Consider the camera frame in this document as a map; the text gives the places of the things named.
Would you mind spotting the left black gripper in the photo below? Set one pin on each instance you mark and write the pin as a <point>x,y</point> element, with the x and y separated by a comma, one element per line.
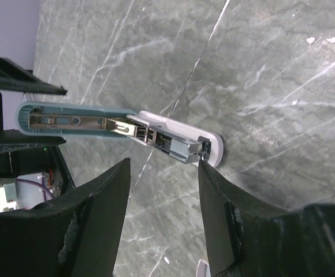
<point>21,154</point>

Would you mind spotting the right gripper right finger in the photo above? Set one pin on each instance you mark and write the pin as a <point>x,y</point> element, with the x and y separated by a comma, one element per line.
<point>246,236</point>

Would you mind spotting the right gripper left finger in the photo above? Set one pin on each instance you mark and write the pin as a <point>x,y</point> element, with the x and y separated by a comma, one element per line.
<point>76,234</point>

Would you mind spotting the staple strip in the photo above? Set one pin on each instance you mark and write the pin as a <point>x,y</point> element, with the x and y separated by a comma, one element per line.
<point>203,269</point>

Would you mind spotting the light blue white stapler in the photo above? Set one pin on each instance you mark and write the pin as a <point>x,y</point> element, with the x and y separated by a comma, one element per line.
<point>184,142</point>

